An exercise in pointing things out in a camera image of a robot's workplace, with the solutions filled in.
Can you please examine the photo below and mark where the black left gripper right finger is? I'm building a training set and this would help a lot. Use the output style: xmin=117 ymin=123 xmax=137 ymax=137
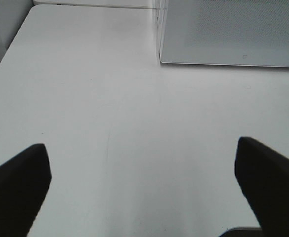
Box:
xmin=234 ymin=137 xmax=289 ymax=237

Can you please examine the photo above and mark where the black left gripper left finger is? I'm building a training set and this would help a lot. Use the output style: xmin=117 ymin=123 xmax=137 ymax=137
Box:
xmin=0 ymin=144 xmax=52 ymax=237

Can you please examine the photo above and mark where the white microwave door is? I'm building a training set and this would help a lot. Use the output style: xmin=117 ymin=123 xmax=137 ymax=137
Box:
xmin=160 ymin=0 xmax=289 ymax=67

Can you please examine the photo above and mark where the white microwave oven body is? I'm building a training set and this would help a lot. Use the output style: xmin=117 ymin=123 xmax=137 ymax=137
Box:
xmin=152 ymin=0 xmax=168 ymax=61

